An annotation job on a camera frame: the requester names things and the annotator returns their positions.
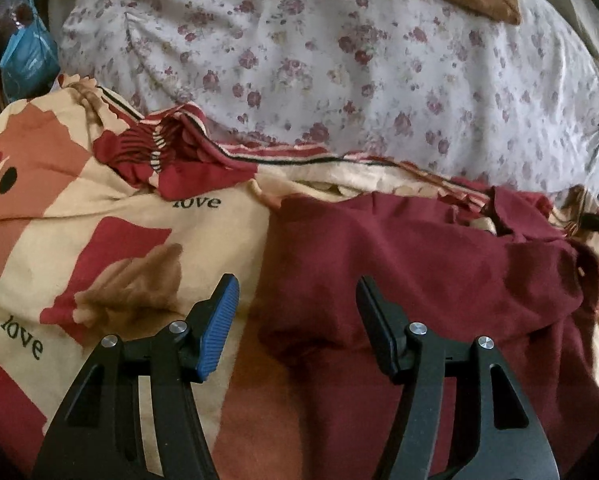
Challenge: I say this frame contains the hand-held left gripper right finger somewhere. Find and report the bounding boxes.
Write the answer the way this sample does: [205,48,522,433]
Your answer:
[355,275,560,480]

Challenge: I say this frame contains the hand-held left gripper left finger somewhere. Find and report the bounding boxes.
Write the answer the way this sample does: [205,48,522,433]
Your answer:
[32,273,240,480]

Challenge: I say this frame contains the maroon small garment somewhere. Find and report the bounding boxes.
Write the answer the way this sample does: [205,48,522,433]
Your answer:
[257,186,599,480]

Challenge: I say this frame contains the red cream printed blanket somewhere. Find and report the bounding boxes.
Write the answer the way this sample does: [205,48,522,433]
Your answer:
[0,74,599,480]

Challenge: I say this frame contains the white floral quilt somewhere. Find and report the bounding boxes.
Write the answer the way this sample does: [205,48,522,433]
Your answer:
[60,0,599,206]

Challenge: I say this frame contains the blue plastic bag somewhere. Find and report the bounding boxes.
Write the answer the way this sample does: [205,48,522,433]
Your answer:
[0,0,60,103]

